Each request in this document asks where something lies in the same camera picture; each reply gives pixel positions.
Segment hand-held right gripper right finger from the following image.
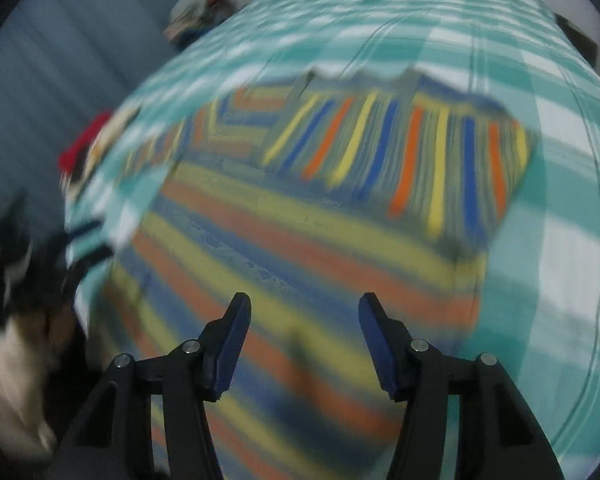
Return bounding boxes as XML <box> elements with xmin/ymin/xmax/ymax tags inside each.
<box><xmin>357</xmin><ymin>292</ymin><xmax>566</xmax><ymax>480</ymax></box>

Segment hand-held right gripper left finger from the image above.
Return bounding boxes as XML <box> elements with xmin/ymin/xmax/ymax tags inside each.
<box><xmin>55</xmin><ymin>292</ymin><xmax>253</xmax><ymax>480</ymax></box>

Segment blue curtain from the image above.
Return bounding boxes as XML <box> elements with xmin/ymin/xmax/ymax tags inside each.
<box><xmin>0</xmin><ymin>0</ymin><xmax>201</xmax><ymax>251</ymax></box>

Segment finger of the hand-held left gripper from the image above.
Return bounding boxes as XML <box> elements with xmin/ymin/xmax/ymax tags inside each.
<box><xmin>65</xmin><ymin>219</ymin><xmax>105</xmax><ymax>239</ymax></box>
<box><xmin>72</xmin><ymin>246</ymin><xmax>115</xmax><ymax>268</ymax></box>

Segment pile of folded clothes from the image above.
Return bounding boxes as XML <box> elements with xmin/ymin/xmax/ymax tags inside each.
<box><xmin>164</xmin><ymin>0</ymin><xmax>261</xmax><ymax>48</ymax></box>

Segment colourful striped knit sweater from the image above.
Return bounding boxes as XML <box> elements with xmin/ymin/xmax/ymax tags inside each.
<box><xmin>95</xmin><ymin>72</ymin><xmax>538</xmax><ymax>480</ymax></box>

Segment green white plaid bed blanket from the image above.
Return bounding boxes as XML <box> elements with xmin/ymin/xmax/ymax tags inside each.
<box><xmin>62</xmin><ymin>0</ymin><xmax>600</xmax><ymax>480</ymax></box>

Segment red cloth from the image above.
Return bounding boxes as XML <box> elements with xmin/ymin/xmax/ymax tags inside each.
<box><xmin>59</xmin><ymin>112</ymin><xmax>113</xmax><ymax>173</ymax></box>

